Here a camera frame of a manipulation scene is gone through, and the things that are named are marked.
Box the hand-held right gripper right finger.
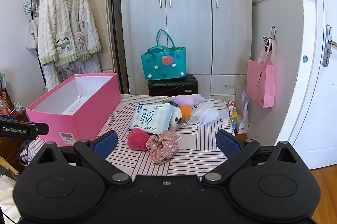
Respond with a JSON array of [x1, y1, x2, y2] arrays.
[[201, 129, 301, 186]]

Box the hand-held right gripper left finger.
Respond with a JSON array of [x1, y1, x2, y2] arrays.
[[28, 131, 132, 186]]

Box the pink cardboard box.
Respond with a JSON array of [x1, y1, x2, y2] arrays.
[[25, 73, 122, 147]]

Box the red fluffy pompom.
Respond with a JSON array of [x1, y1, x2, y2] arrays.
[[127, 128, 150, 151]]

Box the white mesh bath puff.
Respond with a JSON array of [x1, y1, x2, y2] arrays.
[[196, 101, 220, 125]]

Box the white face mask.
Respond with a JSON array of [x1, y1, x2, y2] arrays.
[[180, 108, 203, 128]]

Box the blue white tissue pack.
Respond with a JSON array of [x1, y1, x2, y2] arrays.
[[128, 102, 175, 133]]

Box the orange makeup sponge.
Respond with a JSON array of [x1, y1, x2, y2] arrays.
[[180, 105, 192, 120]]

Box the floral fabric scrunchie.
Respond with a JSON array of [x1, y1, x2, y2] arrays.
[[146, 125, 180, 164]]

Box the white panda plush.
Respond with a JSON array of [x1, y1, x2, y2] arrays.
[[170, 105, 183, 126]]

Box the purple plush toy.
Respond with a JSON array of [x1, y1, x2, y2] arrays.
[[170, 94, 206, 109]]

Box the striped tablecloth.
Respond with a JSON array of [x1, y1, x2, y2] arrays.
[[28, 94, 235, 177]]

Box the pack of small bottles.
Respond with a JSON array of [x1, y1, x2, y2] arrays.
[[228, 100, 238, 124]]

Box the yellow white bedding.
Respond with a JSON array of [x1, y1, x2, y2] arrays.
[[0, 154, 25, 219]]

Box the clear plastic bag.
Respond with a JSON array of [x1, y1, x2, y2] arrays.
[[238, 91, 250, 135]]

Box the printed paper sheet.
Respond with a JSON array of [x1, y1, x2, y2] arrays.
[[62, 94, 83, 114]]

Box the pink paper bag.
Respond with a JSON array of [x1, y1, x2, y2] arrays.
[[246, 38, 275, 108]]

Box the black suitcase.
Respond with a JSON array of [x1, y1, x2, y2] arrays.
[[148, 74, 199, 96]]

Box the teal felt tote bag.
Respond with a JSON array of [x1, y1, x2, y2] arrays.
[[141, 29, 187, 81]]

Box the white canvas tote bag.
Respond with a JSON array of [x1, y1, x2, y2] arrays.
[[25, 0, 40, 50]]

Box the white door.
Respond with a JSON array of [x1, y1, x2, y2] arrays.
[[274, 0, 337, 170]]

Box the white green fleece robe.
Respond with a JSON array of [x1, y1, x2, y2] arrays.
[[37, 0, 102, 91]]

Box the grey wardrobe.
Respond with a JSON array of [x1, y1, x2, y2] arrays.
[[118, 0, 254, 102]]

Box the black clothes rack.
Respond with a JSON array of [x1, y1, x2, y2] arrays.
[[31, 0, 123, 94]]

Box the blue wire hangers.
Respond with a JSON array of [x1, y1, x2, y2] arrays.
[[22, 0, 38, 15]]

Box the black hair ties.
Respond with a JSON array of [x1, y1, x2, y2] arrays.
[[263, 26, 276, 52]]

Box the metal door handle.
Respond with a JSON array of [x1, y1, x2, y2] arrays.
[[322, 25, 337, 68]]

